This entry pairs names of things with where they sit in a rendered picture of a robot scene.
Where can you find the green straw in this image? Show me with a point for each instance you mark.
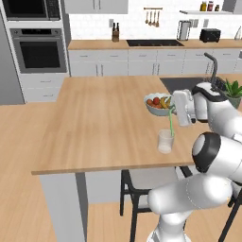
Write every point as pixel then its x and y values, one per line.
pixel 171 124

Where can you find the steel built-in oven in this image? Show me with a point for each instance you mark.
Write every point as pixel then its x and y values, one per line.
pixel 39 52

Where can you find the black toaster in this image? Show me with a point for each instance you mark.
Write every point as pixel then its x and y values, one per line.
pixel 210 35

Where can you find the black microwave oven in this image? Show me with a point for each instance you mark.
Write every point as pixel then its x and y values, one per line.
pixel 30 8

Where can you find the white wall shelf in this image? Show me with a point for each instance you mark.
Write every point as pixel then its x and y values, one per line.
pixel 204 12

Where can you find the small dark jar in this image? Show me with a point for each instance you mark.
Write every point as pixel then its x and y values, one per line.
pixel 217 8

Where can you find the yellow jar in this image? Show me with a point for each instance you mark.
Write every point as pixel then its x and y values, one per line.
pixel 203 6

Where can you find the black chair with grey seat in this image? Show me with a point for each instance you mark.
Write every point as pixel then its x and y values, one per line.
pixel 138 182
pixel 231 217

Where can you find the red jar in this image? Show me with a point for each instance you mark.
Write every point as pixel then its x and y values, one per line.
pixel 210 6

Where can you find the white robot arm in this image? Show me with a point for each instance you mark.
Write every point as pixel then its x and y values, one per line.
pixel 201 195

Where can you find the dark sink basin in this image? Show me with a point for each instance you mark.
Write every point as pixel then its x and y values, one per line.
pixel 182 83

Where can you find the wooden utensil rail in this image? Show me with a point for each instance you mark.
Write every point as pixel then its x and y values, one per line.
pixel 153 8

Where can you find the wooden hanging utensil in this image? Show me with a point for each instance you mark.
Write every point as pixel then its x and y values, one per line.
pixel 151 19
pixel 157 20
pixel 146 19

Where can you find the grey fridge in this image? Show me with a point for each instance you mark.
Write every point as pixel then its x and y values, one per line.
pixel 8 72

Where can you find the black hob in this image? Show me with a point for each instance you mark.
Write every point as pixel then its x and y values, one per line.
pixel 154 43

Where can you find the green potted plant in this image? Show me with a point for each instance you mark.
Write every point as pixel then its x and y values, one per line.
pixel 233 91

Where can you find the grey base cupboard run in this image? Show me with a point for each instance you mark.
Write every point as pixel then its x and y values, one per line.
pixel 141 61

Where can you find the clear glass cup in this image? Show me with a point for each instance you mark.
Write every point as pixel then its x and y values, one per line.
pixel 165 145

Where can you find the grey wall cupboards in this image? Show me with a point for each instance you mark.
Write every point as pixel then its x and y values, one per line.
pixel 94 5

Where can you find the wooden knife block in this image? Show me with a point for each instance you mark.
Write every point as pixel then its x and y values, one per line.
pixel 115 35

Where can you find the grey extractor hood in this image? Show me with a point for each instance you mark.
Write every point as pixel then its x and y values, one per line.
pixel 232 5

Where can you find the dark grey tap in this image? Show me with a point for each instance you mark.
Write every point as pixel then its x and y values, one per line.
pixel 215 67

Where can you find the grey island counter base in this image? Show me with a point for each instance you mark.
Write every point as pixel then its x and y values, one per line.
pixel 66 204

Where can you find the grey oven cabinet drawers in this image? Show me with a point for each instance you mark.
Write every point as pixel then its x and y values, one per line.
pixel 44 86

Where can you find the white bowl of fruit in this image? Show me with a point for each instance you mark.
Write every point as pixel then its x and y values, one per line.
pixel 155 106

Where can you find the grey wall socket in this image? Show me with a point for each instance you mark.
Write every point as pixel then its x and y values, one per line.
pixel 111 23
pixel 194 22
pixel 205 23

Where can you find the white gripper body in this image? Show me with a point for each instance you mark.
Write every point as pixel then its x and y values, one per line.
pixel 182 107

